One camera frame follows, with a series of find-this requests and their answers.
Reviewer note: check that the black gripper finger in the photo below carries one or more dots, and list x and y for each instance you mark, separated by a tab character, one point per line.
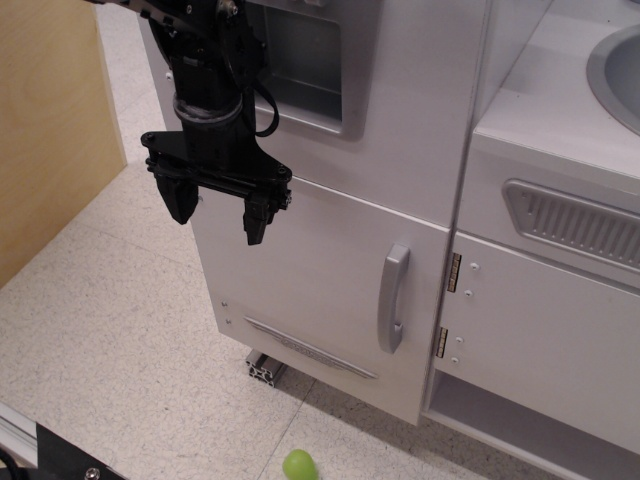
180	197
257	216

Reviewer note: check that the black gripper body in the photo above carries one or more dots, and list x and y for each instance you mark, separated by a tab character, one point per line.
227	159

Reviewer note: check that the white low fridge door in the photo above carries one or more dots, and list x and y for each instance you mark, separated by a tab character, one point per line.
316	276

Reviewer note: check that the silver fridge door handle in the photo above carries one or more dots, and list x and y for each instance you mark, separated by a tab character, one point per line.
395	267

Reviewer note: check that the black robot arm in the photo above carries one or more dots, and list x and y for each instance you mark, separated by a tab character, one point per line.
215	60

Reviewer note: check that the white toy fridge cabinet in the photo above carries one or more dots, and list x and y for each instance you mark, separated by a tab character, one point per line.
410	156

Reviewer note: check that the light wooden board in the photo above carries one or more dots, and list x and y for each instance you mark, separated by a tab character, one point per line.
60	142

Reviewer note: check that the silver ice dispenser recess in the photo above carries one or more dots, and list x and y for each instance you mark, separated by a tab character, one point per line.
320	57

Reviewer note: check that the aluminium extrusion foot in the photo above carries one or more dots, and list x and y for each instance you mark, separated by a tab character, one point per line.
265	368

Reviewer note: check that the upper brass door hinge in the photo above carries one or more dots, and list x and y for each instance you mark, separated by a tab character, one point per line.
454	272

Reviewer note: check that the brass door hinge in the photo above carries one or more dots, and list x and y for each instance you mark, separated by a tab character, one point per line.
454	272
441	343

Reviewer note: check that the lower brass door hinge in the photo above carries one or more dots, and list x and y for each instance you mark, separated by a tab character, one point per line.
441	343

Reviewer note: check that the green toy ball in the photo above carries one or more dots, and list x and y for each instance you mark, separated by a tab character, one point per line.
299	465

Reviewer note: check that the white toy kitchen counter unit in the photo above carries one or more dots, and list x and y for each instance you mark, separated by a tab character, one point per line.
537	120

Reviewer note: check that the white oven cabinet door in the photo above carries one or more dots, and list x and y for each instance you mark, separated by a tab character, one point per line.
556	342

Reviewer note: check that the silver vent grille panel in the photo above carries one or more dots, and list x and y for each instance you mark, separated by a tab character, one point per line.
573	223

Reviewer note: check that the grey round sink basin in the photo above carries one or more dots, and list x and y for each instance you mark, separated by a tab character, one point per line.
613	76

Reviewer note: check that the aluminium frame rail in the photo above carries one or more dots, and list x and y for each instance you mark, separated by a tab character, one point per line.
19	436

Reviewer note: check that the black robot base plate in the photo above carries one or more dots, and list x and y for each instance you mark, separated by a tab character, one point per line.
57	459

